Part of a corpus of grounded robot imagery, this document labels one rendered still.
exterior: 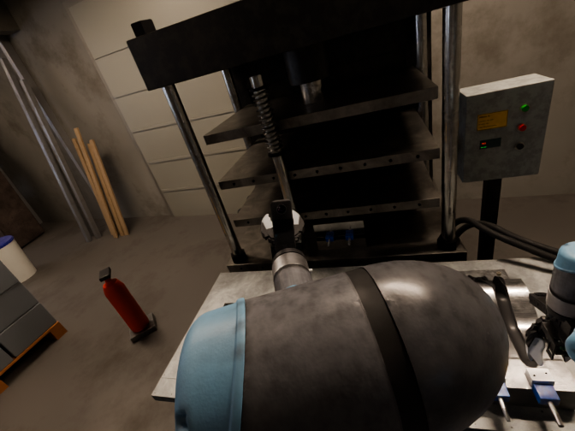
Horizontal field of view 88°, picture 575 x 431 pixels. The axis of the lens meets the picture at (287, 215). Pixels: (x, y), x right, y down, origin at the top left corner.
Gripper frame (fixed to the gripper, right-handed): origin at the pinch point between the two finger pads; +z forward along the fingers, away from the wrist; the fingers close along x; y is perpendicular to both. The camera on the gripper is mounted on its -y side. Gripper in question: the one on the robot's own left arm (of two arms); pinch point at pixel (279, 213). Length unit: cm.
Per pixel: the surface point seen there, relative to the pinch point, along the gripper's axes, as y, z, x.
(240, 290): 70, 52, -25
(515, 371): 49, -24, 59
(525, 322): 48, -11, 73
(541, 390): 48, -31, 60
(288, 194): 27, 69, 8
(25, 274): 186, 290, -347
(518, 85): -15, 46, 101
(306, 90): -19, 93, 25
